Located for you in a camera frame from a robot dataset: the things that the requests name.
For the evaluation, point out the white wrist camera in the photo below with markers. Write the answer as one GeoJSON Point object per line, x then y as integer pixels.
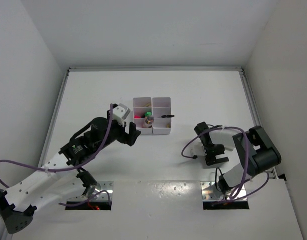
{"type": "Point", "coordinates": [120, 114]}
{"type": "Point", "coordinates": [198, 150]}

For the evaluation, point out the pink lid clip jar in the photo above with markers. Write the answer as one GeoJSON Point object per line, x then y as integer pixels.
{"type": "Point", "coordinates": [148, 121]}

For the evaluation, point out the metal base plate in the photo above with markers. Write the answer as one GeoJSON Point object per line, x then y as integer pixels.
{"type": "Point", "coordinates": [211, 194]}
{"type": "Point", "coordinates": [100, 193]}

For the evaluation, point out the white compartment organizer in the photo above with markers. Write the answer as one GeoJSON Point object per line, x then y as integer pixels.
{"type": "Point", "coordinates": [140, 111]}
{"type": "Point", "coordinates": [161, 106]}

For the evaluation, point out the black handled scissors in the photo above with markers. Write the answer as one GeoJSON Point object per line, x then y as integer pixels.
{"type": "Point", "coordinates": [168, 116]}

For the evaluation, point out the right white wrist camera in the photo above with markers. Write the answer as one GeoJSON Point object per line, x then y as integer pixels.
{"type": "Point", "coordinates": [198, 150]}

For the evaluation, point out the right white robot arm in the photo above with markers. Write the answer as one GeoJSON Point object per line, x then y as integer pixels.
{"type": "Point", "coordinates": [256, 151]}

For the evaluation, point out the left white compartment organizer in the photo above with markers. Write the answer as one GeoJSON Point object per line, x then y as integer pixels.
{"type": "Point", "coordinates": [140, 111]}

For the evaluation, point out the pink cap black highlighter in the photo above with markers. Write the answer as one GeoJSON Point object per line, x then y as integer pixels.
{"type": "Point", "coordinates": [137, 116]}

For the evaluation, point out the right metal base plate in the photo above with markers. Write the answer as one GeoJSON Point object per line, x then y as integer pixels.
{"type": "Point", "coordinates": [211, 194]}

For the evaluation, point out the right white compartment organizer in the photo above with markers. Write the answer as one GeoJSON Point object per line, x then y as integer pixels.
{"type": "Point", "coordinates": [161, 106]}

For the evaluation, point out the green cap black highlighter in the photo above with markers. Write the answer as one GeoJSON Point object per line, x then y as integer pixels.
{"type": "Point", "coordinates": [148, 114]}

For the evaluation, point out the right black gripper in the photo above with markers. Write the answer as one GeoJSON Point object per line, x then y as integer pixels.
{"type": "Point", "coordinates": [211, 159]}

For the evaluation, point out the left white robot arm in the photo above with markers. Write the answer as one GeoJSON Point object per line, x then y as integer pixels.
{"type": "Point", "coordinates": [64, 177]}

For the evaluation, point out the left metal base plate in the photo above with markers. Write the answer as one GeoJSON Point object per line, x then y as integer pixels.
{"type": "Point", "coordinates": [100, 193]}

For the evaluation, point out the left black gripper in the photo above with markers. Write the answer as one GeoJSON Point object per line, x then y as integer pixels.
{"type": "Point", "coordinates": [128, 138]}

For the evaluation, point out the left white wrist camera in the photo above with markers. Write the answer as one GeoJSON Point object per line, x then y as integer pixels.
{"type": "Point", "coordinates": [120, 114]}

